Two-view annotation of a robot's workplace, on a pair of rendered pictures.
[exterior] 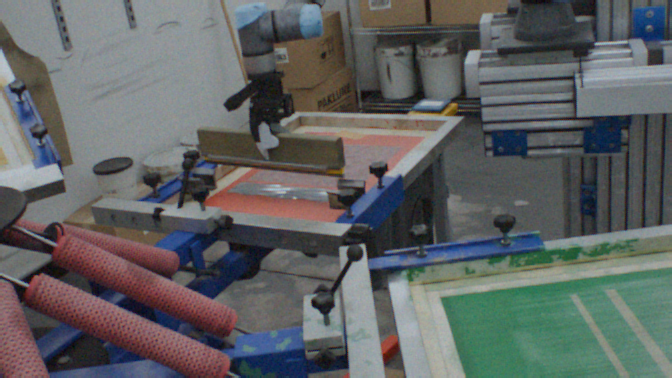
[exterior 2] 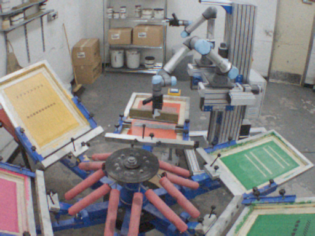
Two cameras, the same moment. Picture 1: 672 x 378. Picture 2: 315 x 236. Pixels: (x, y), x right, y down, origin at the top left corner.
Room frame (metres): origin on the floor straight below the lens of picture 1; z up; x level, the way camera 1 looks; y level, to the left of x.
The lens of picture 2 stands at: (-0.12, 0.96, 2.32)
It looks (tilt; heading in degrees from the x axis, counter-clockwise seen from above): 32 degrees down; 335
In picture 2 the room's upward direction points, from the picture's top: 2 degrees clockwise
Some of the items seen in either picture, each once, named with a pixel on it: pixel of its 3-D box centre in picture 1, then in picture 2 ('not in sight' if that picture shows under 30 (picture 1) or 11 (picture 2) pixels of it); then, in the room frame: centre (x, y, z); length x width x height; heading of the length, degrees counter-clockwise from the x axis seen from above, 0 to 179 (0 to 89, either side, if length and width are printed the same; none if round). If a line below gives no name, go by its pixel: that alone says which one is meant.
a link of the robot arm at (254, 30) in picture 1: (255, 29); (157, 83); (1.71, 0.13, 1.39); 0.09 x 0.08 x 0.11; 88
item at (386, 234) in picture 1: (390, 225); not in sight; (1.84, -0.13, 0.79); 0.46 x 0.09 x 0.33; 149
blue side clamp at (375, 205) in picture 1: (367, 212); (186, 133); (1.54, -0.06, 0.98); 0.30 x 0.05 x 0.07; 149
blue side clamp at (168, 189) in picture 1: (178, 193); (120, 127); (1.83, 0.41, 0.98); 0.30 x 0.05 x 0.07; 149
